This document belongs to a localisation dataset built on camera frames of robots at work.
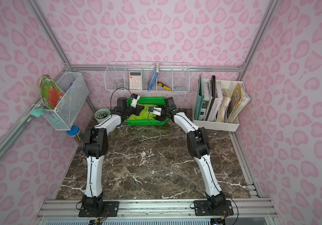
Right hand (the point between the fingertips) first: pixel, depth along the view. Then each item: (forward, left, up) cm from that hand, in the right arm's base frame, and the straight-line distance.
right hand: (154, 110), depth 102 cm
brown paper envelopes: (-1, -57, +12) cm, 58 cm away
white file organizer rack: (-1, -43, +7) cm, 43 cm away
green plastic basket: (+16, +1, -6) cm, 17 cm away
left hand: (+4, +10, +1) cm, 11 cm away
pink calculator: (+10, +12, +19) cm, 25 cm away
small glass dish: (+7, +22, +18) cm, 29 cm away
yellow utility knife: (+10, -7, +14) cm, 19 cm away
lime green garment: (-4, +6, 0) cm, 7 cm away
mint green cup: (-10, +34, +6) cm, 36 cm away
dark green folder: (-5, -29, +16) cm, 34 cm away
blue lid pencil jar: (-25, +44, +8) cm, 51 cm away
